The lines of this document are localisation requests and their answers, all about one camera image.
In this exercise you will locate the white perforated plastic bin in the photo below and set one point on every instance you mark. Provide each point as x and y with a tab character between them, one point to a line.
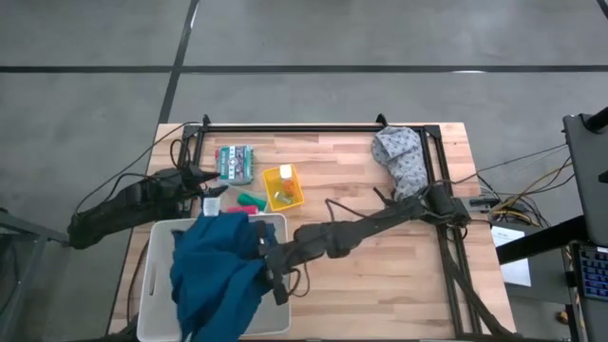
159	266

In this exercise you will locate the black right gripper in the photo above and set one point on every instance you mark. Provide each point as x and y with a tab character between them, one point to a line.
280	263

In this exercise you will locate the grey patterned cloth gown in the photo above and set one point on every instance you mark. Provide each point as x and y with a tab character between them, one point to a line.
401	157

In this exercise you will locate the black desk support bar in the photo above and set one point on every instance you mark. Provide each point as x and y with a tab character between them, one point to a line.
537	244

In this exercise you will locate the small yellow floor object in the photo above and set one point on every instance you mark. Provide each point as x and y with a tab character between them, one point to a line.
564	317

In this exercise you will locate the green bandage roll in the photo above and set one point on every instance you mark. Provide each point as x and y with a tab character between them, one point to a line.
252	201

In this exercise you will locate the green first aid kit pouch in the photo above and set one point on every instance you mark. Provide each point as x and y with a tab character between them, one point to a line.
234	164

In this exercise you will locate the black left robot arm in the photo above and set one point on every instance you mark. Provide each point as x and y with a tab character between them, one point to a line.
123	209

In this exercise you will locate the clear plastic bag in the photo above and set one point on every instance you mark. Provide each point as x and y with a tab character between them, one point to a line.
233	198

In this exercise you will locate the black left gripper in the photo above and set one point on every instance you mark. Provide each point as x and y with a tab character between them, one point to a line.
191	183

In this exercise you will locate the white bandage roll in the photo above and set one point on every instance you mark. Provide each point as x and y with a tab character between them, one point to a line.
212	206

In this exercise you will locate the small yellow plastic basket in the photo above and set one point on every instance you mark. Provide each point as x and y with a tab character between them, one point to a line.
297	197

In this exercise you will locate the keyboard with blue keys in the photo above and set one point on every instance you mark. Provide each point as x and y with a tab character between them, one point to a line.
594	273

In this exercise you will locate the red bandage roll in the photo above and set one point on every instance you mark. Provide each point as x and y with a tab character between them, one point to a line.
242	210

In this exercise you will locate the dark grey side desk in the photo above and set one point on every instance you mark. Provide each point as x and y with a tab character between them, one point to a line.
589	190

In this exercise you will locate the dark grey metal cart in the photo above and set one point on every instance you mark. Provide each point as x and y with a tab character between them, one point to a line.
33	230

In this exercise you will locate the clear vial with white cap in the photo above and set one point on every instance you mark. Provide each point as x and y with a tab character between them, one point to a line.
281	199

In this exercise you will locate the blue cloth garment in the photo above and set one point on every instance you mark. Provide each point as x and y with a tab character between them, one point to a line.
214	275

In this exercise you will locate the black aluminium table frame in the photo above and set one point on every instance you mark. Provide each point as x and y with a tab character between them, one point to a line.
309	128

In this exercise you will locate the white paper sheet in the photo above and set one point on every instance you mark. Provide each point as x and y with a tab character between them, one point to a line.
515	266

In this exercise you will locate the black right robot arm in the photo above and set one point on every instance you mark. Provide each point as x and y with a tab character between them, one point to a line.
361	228

